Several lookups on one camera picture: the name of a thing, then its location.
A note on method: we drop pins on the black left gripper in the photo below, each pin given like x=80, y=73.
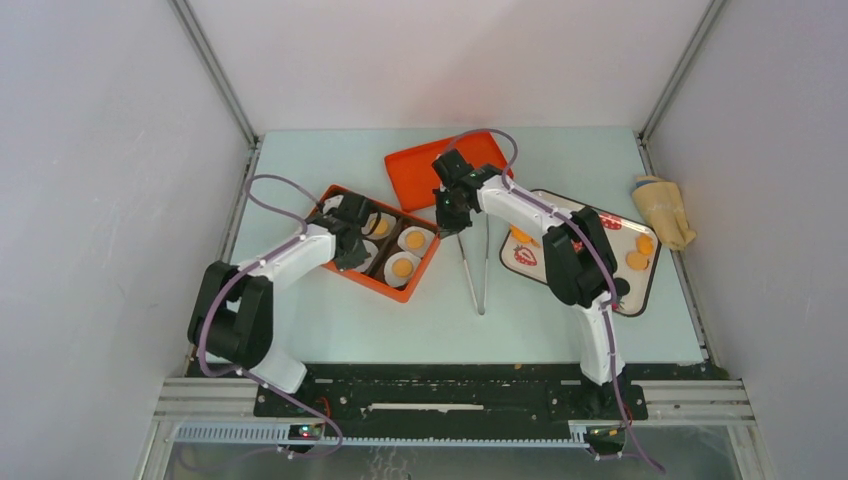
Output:
x=358, y=257

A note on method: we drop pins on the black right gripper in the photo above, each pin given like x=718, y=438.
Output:
x=443, y=223

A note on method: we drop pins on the orange cookie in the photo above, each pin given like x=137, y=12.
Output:
x=403, y=268
x=520, y=236
x=415, y=240
x=381, y=227
x=645, y=245
x=637, y=261

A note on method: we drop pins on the orange box lid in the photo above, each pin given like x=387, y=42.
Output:
x=411, y=174

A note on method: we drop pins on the orange cookie box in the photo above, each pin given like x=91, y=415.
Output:
x=399, y=247

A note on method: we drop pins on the clear plastic tongs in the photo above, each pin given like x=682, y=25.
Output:
x=478, y=296

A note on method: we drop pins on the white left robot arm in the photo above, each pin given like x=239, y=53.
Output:
x=232, y=325

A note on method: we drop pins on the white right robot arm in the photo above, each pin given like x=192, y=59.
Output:
x=577, y=256

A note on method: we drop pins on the white paper cup liner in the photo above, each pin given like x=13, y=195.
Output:
x=389, y=278
x=373, y=218
x=420, y=253
x=371, y=253

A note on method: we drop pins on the strawberry pattern tray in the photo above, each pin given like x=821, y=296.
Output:
x=635, y=247

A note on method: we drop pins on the black cookie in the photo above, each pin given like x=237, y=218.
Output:
x=622, y=286

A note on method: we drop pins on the yellow cloth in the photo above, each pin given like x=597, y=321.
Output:
x=660, y=204

